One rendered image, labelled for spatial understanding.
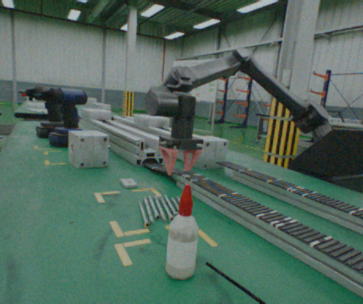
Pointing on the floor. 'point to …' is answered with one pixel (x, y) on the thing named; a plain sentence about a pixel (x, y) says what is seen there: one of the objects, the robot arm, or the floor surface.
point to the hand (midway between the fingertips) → (178, 171)
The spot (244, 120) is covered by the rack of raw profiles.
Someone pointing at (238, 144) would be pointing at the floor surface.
